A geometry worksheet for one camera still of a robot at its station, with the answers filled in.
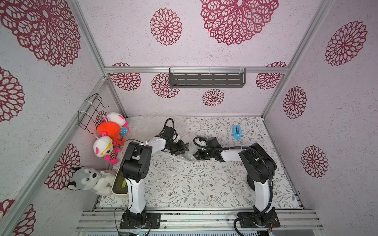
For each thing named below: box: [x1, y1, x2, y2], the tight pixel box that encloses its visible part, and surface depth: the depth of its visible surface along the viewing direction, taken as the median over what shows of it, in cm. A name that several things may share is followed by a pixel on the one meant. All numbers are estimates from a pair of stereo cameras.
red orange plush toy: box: [96, 121, 126, 147], surface depth 91 cm
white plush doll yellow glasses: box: [93, 136, 114, 158], surface depth 82 cm
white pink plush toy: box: [103, 111, 130, 136], surface depth 97 cm
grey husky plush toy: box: [66, 166, 116, 196], surface depth 72 cm
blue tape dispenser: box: [233, 125, 242, 140], surface depth 111 cm
